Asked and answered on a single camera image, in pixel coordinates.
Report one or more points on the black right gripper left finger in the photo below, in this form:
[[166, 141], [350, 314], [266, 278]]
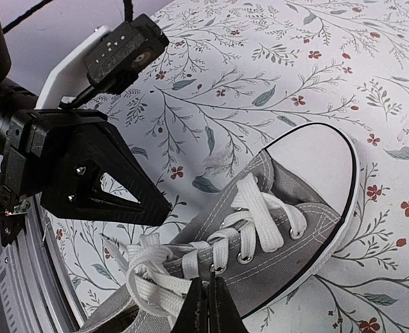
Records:
[[193, 316]]

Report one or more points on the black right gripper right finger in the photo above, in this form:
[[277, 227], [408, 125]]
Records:
[[223, 314]]

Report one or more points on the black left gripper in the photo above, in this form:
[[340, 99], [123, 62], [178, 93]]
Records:
[[37, 138]]

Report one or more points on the white shoelace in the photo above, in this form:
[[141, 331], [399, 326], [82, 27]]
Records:
[[158, 276]]

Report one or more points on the grey canvas sneaker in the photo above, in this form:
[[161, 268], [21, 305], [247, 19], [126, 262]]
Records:
[[313, 167]]

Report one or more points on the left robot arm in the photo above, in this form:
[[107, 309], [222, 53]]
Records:
[[14, 98]]

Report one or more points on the floral table mat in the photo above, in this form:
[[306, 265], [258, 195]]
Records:
[[236, 76]]

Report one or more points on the aluminium front rail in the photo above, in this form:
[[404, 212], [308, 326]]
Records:
[[35, 289]]

